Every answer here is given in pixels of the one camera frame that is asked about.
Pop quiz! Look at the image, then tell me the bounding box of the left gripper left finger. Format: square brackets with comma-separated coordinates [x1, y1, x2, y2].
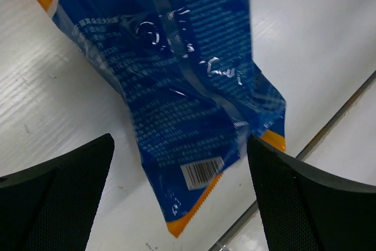
[1, 133, 115, 250]

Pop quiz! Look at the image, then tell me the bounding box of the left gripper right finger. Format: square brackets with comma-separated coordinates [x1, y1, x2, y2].
[247, 136, 375, 250]

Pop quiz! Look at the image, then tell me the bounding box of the blue and orange pasta bag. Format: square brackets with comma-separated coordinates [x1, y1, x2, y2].
[37, 0, 286, 237]

